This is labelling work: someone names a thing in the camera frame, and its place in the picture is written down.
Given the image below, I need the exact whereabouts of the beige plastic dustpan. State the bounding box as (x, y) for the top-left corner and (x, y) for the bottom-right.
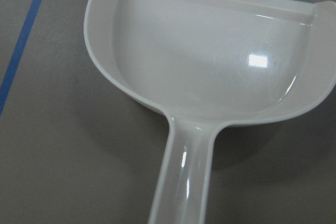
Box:
(83, 0), (335, 223)

